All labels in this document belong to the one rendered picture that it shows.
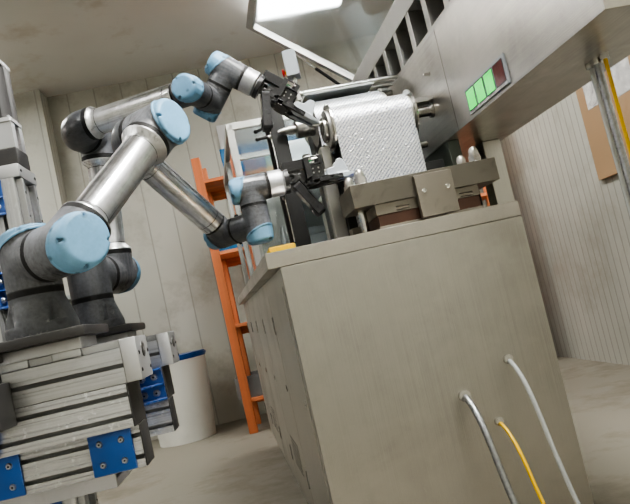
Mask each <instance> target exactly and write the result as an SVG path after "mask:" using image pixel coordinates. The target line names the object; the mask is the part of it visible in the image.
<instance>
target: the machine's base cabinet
mask: <svg viewBox="0 0 630 504"><path fill-rule="evenodd" d="M244 308H245V314H246V318H247V327H248V331H249V332H250V337H251V341H252V346H253V351H254V355H255V360H256V364H257V369H258V374H259V378H260V383H261V387H262V392H263V397H264V401H265V403H264V405H265V409H266V412H267V415H268V420H269V424H270V428H271V431H272V433H273V435H274V437H275V439H276V441H277V443H278V445H279V447H280V449H281V450H282V452H283V454H284V456H285V458H286V460H287V462H288V464H289V466H290V468H291V470H292V472H293V474H294V476H295V478H296V480H297V482H298V484H299V486H300V488H301V490H302V492H303V494H304V495H305V497H306V499H307V501H308V503H309V504H511V503H510V501H509V498H508V496H507V494H506V491H505V489H504V486H503V484H502V482H501V479H500V477H499V474H498V472H497V469H496V466H495V464H494V461H493V459H492V456H491V454H490V451H489V448H488V446H487V443H486V441H485V439H484V436H483V434H482V432H481V429H480V427H479V425H478V423H477V421H476V419H475V417H474V415H473V413H472V411H471V410H470V408H469V406H468V405H467V404H466V402H463V401H461V400H459V398H458V393H459V392H460V391H461V390H468V391H469V392H470V393H471V399H472V400H473V401H474V403H475V404H476V406H477V408H478V409H479V411H480V413H481V415H482V417H483V419H484V421H485V423H486V425H487V427H488V430H489V432H490V434H491V437H492V439H493V441H494V444H495V446H496V449H497V451H498V454H499V457H500V459H501V462H502V464H503V467H504V469H505V472H506V474H507V477H508V479H509V482H510V484H511V486H512V489H513V491H514V494H515V496H516V498H517V500H518V503H519V504H541V502H540V500H539V498H538V496H537V494H536V491H535V489H534V487H533V485H532V482H531V480H530V478H529V475H528V473H527V471H526V468H525V466H524V464H523V462H522V460H521V457H520V455H519V453H518V451H517V450H516V448H515V446H514V444H513V442H512V441H511V439H510V437H509V436H508V434H507V433H506V431H505V430H504V429H503V428H502V427H501V426H498V425H496V424H495V423H494V419H495V418H496V417H501V418H503V419H504V424H505V426H506V427H507V428H508V429H509V431H510V432H511V433H512V435H513V437H514V438H515V440H516V442H517V443H518V445H519V447H520V449H521V451H522V453H523V455H524V457H525V459H526V461H527V463H528V466H529V468H530V470H531V472H532V475H533V477H534V479H535V482H536V484H537V486H538V488H539V491H540V493H541V495H542V497H543V499H544V501H545V503H546V504H575V502H574V500H573V498H572V496H571V494H570V492H569V489H568V487H567V485H566V483H565V481H564V478H563V476H562V474H561V472H560V469H559V467H558V465H557V462H556V460H555V458H554V455H553V453H552V451H551V448H550V446H549V443H548V441H547V438H546V436H545V433H544V431H543V428H542V426H541V423H540V421H539V418H538V416H537V413H536V411H535V408H534V406H533V404H532V401H531V399H530V397H529V395H528V393H527V391H526V389H525V387H524V385H523V383H522V381H521V379H520V377H519V376H518V374H517V373H516V371H515V370H514V368H513V367H512V366H511V365H510V364H506V363H504V362H503V356H504V355H506V354H509V355H512V356H513V359H514V360H513V361H514V363H515V364H516V365H517V366H518V367H519V369H520V370H521V372H522V373H523V375H524V377H525V379H526V380H527V382H528V384H529V386H530V388H531V390H532V392H533V394H534V397H535V399H536V401H537V403H538V406H539V408H540V410H541V413H542V415H543V418H544V420H545V423H546V425H547V428H548V430H549V433H550V435H551V438H552V440H553V443H554V445H555V448H556V450H557V452H558V455H559V457H560V459H561V462H562V464H563V466H564V469H565V471H566V473H567V475H568V478H569V480H570V482H571V484H572V486H573V488H574V491H575V493H576V495H577V497H578V499H579V501H580V503H581V504H594V502H593V498H592V494H591V490H590V486H589V482H588V478H587V474H586V470H585V466H584V462H583V458H582V454H581V450H580V446H579V442H578V438H577V434H576V430H575V426H574V422H573V418H572V414H571V410H570V406H569V402H568V398H567V394H566V390H565V386H564V382H563V378H562V374H561V371H560V367H559V363H558V359H557V355H556V351H555V347H554V343H553V339H552V335H551V331H550V327H549V323H548V319H547V315H546V311H545V307H544V303H543V299H542V295H541V291H540V287H539V283H538V279H537V275H536V271H535V267H534V263H533V259H532V255H531V251H530V247H529V243H528V239H527V236H526V232H525V228H524V224H523V220H522V216H516V217H511V218H507V219H502V220H498V221H493V222H488V223H484V224H479V225H474V226H470V227H465V228H461V229H456V230H451V231H447V232H442V233H437V234H433V235H428V236H424V237H419V238H414V239H410V240H405V241H400V242H396V243H391V244H387V245H382V246H377V247H373V248H368V249H363V250H359V251H354V252H350V253H345V254H340V255H336V256H331V257H326V258H322V259H317V260H313V261H308V262H303V263H299V264H294V265H289V266H285V267H281V268H280V269H279V270H278V271H277V272H276V273H275V274H274V275H273V276H272V277H271V278H270V279H269V280H268V281H267V282H266V283H265V284H264V285H263V286H262V287H261V288H260V289H259V290H258V291H257V292H256V293H255V294H254V295H253V296H252V297H251V298H250V299H249V300H248V301H247V302H246V303H245V304H244Z"/></svg>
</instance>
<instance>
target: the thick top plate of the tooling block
mask: <svg viewBox="0 0 630 504"><path fill-rule="evenodd" d="M445 169H450V170H451V175H452V179H453V183H454V187H455V189H456V188H460V187H465V186H470V185H475V184H478V187H479V190H480V189H482V188H484V187H485V186H487V185H489V184H491V183H493V182H495V181H497V180H499V179H500V177H499V173H498V169H497V165H496V161H495V157H492V158H487V159H482V160H477V161H472V162H467V163H462V164H457V165H452V166H447V167H442V168H437V169H432V170H427V171H422V172H417V173H412V174H407V175H402V176H397V177H392V178H387V179H382V180H377V181H372V182H367V183H362V184H357V185H352V186H349V187H348V188H347V189H346V191H345V192H344V193H343V194H342V195H341V196H340V197H339V200H340V205H341V209H342V213H343V218H349V217H353V216H358V213H357V212H359V211H363V210H365V211H366V212H367V211H368V210H369V209H371V208H372V207H373V206H374V205H378V204H383V203H388V202H393V201H397V200H402V199H407V198H412V197H416V194H415V189H414V185H413V181H412V177H413V176H415V175H420V174H425V173H430V172H435V171H440V170H445Z"/></svg>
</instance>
